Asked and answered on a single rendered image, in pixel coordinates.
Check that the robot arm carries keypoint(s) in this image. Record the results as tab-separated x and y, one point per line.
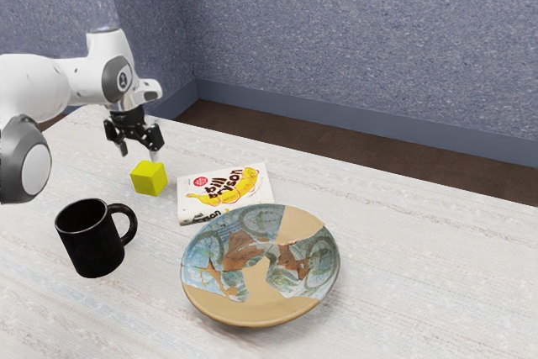
33	81

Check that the yellow cube block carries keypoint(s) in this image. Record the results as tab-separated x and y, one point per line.
149	177

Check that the black mug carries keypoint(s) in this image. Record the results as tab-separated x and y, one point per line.
90	239

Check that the painted tan ceramic plate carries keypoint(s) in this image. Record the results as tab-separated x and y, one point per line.
260	264

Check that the white paperback book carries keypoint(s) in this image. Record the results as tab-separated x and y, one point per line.
222	193

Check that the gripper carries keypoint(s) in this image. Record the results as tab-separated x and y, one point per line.
130	125

